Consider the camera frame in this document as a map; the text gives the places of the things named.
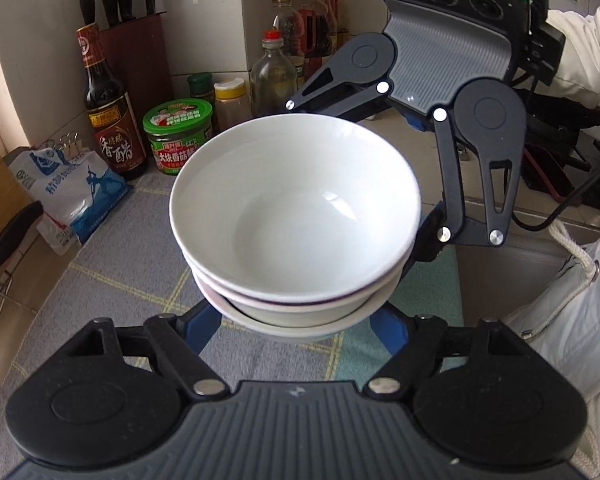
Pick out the green-lidded sauce jar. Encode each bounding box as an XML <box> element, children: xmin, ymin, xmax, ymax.
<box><xmin>142</xmin><ymin>98</ymin><xmax>215</xmax><ymax>176</ymax></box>

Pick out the red-labelled sauce bottle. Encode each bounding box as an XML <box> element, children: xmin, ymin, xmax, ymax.
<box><xmin>296</xmin><ymin>0</ymin><xmax>331</xmax><ymax>61</ymax></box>

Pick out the black cable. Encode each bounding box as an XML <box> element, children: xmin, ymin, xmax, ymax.
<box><xmin>510</xmin><ymin>152</ymin><xmax>600</xmax><ymax>233</ymax></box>

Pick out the white bowl with pink flower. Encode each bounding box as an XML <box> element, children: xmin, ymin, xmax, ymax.
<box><xmin>199</xmin><ymin>280</ymin><xmax>397</xmax><ymax>337</ymax></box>

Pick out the binder clip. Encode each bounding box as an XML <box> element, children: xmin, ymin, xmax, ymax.
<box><xmin>45</xmin><ymin>132</ymin><xmax>92</xmax><ymax>161</ymax></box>

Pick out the dark red knife block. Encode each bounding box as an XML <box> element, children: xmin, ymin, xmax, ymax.
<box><xmin>97</xmin><ymin>14</ymin><xmax>173</xmax><ymax>121</ymax></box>

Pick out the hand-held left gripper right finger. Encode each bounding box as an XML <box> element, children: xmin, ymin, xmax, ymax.
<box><xmin>362</xmin><ymin>302</ymin><xmax>529</xmax><ymax>403</ymax></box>

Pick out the grey blue checkered towel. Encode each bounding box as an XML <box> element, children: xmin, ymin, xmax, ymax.
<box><xmin>0</xmin><ymin>160</ymin><xmax>466</xmax><ymax>480</ymax></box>

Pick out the white blue salt bag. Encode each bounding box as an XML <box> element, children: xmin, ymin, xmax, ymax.
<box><xmin>7</xmin><ymin>145</ymin><xmax>135</xmax><ymax>256</ymax></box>

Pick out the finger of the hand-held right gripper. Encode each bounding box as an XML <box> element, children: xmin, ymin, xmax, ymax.
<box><xmin>402</xmin><ymin>107</ymin><xmax>525</xmax><ymax>273</ymax></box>
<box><xmin>285</xmin><ymin>66</ymin><xmax>396</xmax><ymax>122</ymax></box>

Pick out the yellow-lidded spice jar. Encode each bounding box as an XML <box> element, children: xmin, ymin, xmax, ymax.
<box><xmin>214</xmin><ymin>79</ymin><xmax>253</xmax><ymax>133</ymax></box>

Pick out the person's right forearm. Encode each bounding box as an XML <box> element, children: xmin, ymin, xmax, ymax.
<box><xmin>545</xmin><ymin>2</ymin><xmax>600</xmax><ymax>111</ymax></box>

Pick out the black-handled kitchen knife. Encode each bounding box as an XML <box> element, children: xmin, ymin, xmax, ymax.
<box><xmin>0</xmin><ymin>201</ymin><xmax>45</xmax><ymax>288</ymax></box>

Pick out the dark vinegar bottle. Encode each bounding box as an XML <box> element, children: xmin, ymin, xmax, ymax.
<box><xmin>76</xmin><ymin>25</ymin><xmax>148</xmax><ymax>181</ymax></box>

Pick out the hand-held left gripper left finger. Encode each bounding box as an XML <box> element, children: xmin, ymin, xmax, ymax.
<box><xmin>65</xmin><ymin>300</ymin><xmax>231</xmax><ymax>402</ymax></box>

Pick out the green-capped spice jar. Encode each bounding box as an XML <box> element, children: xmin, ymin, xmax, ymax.
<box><xmin>187</xmin><ymin>72</ymin><xmax>216</xmax><ymax>111</ymax></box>

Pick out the white bowl with grey flowers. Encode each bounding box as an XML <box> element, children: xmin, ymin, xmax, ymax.
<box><xmin>182</xmin><ymin>247</ymin><xmax>418</xmax><ymax>317</ymax></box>

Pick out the plain white bowl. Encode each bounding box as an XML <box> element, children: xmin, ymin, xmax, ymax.
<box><xmin>169</xmin><ymin>113</ymin><xmax>422</xmax><ymax>306</ymax></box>

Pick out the yellow-capped oil bottle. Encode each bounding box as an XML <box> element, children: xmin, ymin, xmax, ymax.
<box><xmin>317</xmin><ymin>0</ymin><xmax>340</xmax><ymax>53</ymax></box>

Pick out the gold-capped clear bottle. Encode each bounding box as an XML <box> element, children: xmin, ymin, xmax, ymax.
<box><xmin>271</xmin><ymin>0</ymin><xmax>307</xmax><ymax>78</ymax></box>

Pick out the red-capped glass bottle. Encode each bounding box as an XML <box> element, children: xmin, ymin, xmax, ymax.
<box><xmin>250</xmin><ymin>30</ymin><xmax>298</xmax><ymax>121</ymax></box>

